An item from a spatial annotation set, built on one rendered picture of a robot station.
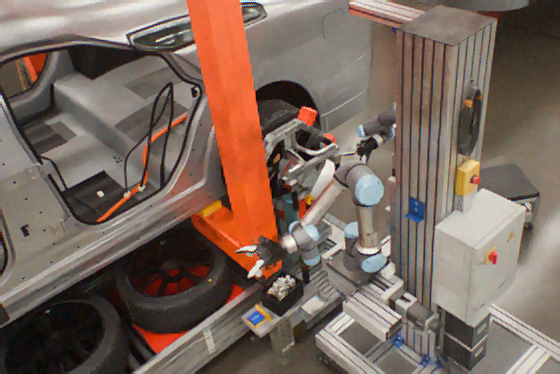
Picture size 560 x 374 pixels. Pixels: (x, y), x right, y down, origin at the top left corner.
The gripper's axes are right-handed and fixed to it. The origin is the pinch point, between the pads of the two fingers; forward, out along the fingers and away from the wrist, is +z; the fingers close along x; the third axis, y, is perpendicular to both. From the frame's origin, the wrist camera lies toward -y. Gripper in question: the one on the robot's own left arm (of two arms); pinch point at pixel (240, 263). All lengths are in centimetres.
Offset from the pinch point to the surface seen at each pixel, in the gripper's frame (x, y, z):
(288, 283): 33, 71, -21
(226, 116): 54, -33, -22
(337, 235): 96, 131, -74
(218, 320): 41, 85, 22
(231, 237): 70, 59, -4
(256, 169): 52, 3, -27
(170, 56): 110, -38, -13
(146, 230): 84, 39, 37
